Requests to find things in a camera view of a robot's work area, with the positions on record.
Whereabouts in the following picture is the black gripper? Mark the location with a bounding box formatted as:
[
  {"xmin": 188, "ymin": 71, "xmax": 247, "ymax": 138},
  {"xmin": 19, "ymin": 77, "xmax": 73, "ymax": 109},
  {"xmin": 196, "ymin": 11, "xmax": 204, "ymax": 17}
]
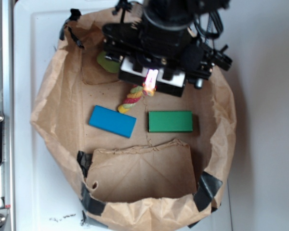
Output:
[{"xmin": 102, "ymin": 19, "xmax": 232, "ymax": 97}]

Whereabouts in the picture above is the brown paper bag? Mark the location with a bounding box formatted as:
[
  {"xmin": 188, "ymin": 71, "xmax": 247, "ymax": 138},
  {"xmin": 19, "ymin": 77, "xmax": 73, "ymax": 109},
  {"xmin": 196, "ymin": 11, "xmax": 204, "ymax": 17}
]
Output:
[{"xmin": 31, "ymin": 8, "xmax": 236, "ymax": 231}]

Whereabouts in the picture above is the aluminium frame rail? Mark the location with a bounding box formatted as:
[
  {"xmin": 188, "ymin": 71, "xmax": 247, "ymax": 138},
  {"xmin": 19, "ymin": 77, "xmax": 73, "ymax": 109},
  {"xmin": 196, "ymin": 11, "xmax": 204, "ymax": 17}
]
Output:
[{"xmin": 0, "ymin": 0, "xmax": 15, "ymax": 231}]

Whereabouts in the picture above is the white plastic tray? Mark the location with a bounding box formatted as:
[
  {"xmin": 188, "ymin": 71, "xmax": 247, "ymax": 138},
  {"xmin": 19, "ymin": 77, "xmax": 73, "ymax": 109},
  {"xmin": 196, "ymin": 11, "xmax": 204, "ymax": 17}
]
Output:
[{"xmin": 12, "ymin": 0, "xmax": 234, "ymax": 231}]

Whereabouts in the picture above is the green rectangular block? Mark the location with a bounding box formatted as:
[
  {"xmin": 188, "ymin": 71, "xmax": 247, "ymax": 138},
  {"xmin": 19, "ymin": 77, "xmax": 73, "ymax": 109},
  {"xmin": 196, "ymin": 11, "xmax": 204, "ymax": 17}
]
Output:
[{"xmin": 148, "ymin": 111, "xmax": 193, "ymax": 133}]

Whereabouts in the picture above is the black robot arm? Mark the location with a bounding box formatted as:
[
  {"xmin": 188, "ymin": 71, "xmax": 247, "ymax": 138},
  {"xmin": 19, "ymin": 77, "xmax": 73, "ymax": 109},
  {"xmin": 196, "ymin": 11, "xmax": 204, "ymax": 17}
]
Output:
[{"xmin": 102, "ymin": 0, "xmax": 232, "ymax": 97}]

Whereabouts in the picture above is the multicolored twisted rope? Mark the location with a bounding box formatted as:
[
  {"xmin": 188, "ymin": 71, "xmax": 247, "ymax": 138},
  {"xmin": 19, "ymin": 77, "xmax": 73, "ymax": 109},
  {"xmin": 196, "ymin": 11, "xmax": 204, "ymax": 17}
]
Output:
[{"xmin": 117, "ymin": 83, "xmax": 157, "ymax": 114}]

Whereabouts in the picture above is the blue rectangular block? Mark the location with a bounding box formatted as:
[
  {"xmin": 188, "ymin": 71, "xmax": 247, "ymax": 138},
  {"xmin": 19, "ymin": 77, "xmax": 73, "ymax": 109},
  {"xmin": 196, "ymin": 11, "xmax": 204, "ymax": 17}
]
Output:
[{"xmin": 89, "ymin": 105, "xmax": 136, "ymax": 138}]

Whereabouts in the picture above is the grey braided cable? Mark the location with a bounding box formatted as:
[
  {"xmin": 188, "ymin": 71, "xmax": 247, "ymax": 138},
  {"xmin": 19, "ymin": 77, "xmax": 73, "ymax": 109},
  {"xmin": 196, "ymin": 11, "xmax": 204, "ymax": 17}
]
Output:
[{"xmin": 195, "ymin": 7, "xmax": 224, "ymax": 46}]

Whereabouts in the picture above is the green plush toy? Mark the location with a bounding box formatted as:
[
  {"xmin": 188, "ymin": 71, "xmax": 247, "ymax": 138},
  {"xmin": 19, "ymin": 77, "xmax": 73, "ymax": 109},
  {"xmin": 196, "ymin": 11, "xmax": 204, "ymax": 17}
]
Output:
[{"xmin": 97, "ymin": 51, "xmax": 121, "ymax": 74}]

